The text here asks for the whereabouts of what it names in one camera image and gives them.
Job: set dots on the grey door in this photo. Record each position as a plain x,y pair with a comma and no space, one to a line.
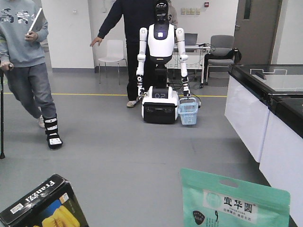
255,30

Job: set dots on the white plastic chair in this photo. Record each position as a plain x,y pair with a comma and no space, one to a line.
114,53

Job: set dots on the person in dark clothes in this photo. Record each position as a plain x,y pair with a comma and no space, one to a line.
136,14

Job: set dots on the person in grey sweater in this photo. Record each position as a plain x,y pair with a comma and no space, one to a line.
23,61

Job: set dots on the teal goji berry pouch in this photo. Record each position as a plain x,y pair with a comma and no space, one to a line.
211,200

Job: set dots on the white humanoid robot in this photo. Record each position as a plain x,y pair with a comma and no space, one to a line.
160,101

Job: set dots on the black Franzzi cookie box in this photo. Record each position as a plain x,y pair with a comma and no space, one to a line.
51,204

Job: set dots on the light blue shopping basket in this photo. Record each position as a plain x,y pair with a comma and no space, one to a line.
187,109

